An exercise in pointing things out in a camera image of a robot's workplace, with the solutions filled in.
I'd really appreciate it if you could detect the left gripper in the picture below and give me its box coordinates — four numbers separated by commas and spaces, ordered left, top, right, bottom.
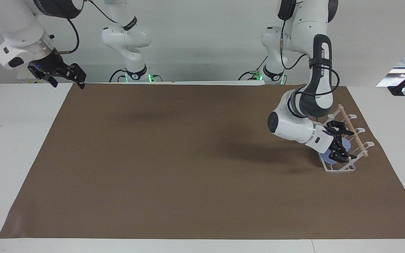
318, 121, 358, 164

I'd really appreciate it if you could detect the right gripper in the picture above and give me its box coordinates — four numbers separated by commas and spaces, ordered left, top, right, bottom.
27, 52, 87, 89

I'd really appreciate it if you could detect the blue plate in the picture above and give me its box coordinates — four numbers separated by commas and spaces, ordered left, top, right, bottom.
320, 137, 353, 164

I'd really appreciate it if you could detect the white dish rack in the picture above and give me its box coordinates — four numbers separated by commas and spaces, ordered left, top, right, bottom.
316, 104, 375, 173

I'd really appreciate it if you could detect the black cable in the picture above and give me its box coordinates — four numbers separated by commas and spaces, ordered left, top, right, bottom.
109, 68, 128, 83
279, 18, 341, 98
53, 18, 81, 55
238, 62, 268, 82
85, 0, 127, 26

